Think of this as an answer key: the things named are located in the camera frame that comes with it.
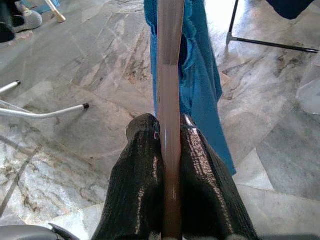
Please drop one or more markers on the blue cloth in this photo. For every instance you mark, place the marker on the blue cloth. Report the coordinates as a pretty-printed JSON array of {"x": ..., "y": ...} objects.
[{"x": 202, "y": 87}]

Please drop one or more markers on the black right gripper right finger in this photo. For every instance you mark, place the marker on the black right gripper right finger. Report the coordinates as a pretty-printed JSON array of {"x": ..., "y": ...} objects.
[{"x": 210, "y": 190}]

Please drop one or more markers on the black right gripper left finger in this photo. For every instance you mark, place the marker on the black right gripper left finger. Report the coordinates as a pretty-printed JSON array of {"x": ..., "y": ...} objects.
[{"x": 135, "y": 187}]

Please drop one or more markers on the navy blue garment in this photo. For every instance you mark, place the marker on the navy blue garment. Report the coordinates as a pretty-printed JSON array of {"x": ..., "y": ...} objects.
[{"x": 290, "y": 8}]

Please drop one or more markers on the light blue plastic box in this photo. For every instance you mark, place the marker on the light blue plastic box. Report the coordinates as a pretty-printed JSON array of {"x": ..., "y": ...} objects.
[{"x": 37, "y": 6}]

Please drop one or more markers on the grey-blue folding table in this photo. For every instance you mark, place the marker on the grey-blue folding table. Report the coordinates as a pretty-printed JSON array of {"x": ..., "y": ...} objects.
[{"x": 37, "y": 115}]

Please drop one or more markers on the grey plush slipper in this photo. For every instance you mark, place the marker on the grey plush slipper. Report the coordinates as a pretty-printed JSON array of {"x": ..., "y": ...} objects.
[{"x": 30, "y": 21}]

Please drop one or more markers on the black metal drying rack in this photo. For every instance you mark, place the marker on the black metal drying rack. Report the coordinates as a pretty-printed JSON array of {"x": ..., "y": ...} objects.
[{"x": 270, "y": 43}]

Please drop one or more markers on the pink plastic hanger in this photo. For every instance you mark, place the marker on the pink plastic hanger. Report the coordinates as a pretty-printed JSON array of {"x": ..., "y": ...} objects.
[{"x": 170, "y": 75}]

